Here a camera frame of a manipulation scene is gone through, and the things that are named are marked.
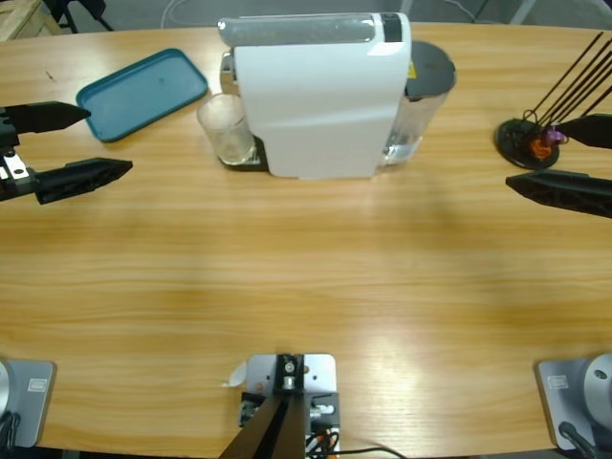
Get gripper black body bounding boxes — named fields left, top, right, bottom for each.
left=0, top=107, right=39, bottom=202

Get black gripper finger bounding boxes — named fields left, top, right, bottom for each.
left=35, top=158, right=134, bottom=206
left=554, top=113, right=612, bottom=149
left=4, top=100, right=92, bottom=135
left=505, top=169, right=612, bottom=220

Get clear glass cup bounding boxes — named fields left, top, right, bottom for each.
left=196, top=93, right=257, bottom=166

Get grey coffee machine lever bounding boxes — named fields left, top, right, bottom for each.
left=217, top=13, right=377, bottom=48

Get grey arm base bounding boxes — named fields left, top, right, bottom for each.
left=534, top=352, right=612, bottom=450
left=0, top=358, right=57, bottom=448

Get orange coffee capsule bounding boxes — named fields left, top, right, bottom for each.
left=529, top=138, right=554, bottom=162

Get white capsule coffee machine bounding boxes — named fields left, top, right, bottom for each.
left=217, top=11, right=413, bottom=182

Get black capsule holder with rods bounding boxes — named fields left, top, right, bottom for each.
left=494, top=31, right=612, bottom=172

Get teal plastic tray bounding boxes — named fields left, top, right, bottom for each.
left=75, top=47, right=210, bottom=143

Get black chair legs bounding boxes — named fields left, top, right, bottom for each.
left=45, top=0, right=116, bottom=34

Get grey metal leg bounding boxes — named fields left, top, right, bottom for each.
left=506, top=0, right=537, bottom=25

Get clear water tank black lid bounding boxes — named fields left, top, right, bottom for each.
left=382, top=40, right=458, bottom=168

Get white paper tag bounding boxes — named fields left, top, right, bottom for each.
left=219, top=361, right=249, bottom=388

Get white cable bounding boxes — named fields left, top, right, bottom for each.
left=160, top=0, right=240, bottom=28

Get black base cable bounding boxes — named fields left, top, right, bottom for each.
left=557, top=420, right=599, bottom=459
left=0, top=411, right=23, bottom=450

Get white mount block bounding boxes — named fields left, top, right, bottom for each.
left=238, top=352, right=341, bottom=453

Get black mount post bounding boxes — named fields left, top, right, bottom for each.
left=219, top=353, right=307, bottom=459

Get thin black cable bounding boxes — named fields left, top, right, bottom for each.
left=334, top=447, right=407, bottom=459

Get orange wires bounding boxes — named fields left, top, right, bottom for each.
left=305, top=427, right=340, bottom=454

